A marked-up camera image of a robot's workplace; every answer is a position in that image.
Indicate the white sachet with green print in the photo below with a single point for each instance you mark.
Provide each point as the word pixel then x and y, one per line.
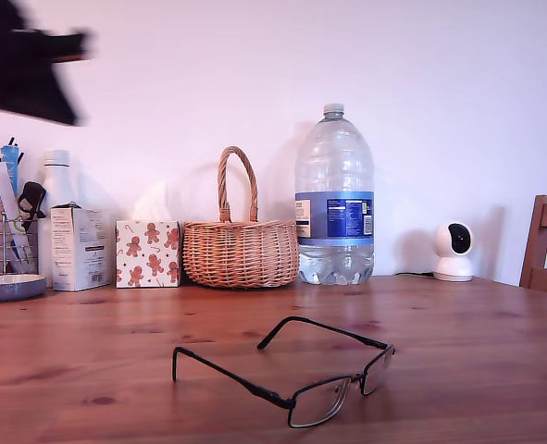
pixel 19 240

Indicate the black thin-framed eyeglasses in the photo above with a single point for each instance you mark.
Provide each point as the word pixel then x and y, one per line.
pixel 288 403

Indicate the dark brown sunglasses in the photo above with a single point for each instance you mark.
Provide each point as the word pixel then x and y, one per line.
pixel 32 196

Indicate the white tissue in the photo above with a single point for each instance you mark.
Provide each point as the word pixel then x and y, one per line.
pixel 154 205

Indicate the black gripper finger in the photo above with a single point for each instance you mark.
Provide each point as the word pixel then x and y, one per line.
pixel 28 92

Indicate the small white round camera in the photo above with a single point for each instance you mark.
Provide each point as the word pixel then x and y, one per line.
pixel 452 268

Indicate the grey round dish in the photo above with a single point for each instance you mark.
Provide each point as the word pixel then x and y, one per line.
pixel 10 289

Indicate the large clear water bottle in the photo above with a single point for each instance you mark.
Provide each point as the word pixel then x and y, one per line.
pixel 334 217

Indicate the white printed carton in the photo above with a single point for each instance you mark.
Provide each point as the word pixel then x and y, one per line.
pixel 78 250

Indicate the gingerbread print tissue box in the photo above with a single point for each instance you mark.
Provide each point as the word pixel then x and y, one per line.
pixel 147 254

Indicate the blue stick sachet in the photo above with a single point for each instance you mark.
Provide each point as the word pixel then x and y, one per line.
pixel 10 166

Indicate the white metal bottle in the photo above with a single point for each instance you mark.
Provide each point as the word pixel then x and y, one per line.
pixel 58 180

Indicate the white black-striped packet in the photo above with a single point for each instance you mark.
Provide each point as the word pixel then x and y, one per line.
pixel 3 185

